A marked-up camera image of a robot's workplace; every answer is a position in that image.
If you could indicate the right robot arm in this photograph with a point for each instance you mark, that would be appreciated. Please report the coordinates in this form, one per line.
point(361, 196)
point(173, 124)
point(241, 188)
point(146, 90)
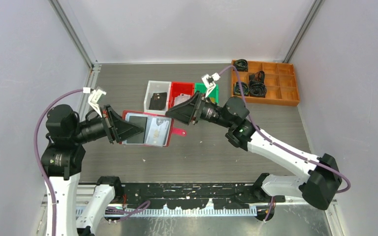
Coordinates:
point(315, 179)

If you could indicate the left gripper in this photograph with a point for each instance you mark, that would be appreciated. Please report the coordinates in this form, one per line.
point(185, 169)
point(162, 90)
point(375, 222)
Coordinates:
point(120, 128)

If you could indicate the white credit card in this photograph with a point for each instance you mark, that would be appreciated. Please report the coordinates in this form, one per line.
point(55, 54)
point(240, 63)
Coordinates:
point(181, 98)

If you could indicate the red leather card holder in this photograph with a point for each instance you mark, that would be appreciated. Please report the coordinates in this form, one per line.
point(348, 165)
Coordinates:
point(158, 129)

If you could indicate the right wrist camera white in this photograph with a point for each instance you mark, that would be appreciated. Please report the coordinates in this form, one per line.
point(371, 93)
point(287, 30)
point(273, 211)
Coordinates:
point(209, 82)

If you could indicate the orange compartment tray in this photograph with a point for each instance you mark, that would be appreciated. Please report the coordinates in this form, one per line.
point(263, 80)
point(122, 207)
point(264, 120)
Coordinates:
point(280, 81)

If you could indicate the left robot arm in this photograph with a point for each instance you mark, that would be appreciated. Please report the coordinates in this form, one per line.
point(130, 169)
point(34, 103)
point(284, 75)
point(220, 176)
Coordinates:
point(62, 165)

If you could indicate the grey card in holder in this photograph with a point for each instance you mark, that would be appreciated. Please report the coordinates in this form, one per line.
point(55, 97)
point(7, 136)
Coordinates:
point(138, 133)

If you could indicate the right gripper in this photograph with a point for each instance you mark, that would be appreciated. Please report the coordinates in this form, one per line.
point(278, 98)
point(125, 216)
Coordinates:
point(183, 112)

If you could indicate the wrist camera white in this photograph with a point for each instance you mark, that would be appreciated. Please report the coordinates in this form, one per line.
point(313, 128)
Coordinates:
point(95, 95)
point(209, 82)

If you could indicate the black credit card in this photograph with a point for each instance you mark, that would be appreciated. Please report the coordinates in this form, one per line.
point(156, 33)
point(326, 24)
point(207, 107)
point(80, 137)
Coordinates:
point(158, 101)

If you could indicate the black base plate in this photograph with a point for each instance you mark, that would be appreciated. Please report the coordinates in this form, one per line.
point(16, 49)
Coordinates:
point(189, 195)

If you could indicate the red plastic bin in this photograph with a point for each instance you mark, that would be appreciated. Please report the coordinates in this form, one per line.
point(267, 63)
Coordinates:
point(179, 88)

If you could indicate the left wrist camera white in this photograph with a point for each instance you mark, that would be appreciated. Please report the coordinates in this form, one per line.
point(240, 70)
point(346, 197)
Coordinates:
point(95, 95)

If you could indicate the white plastic bin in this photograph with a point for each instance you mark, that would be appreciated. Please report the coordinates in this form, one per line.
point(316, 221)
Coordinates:
point(156, 87)

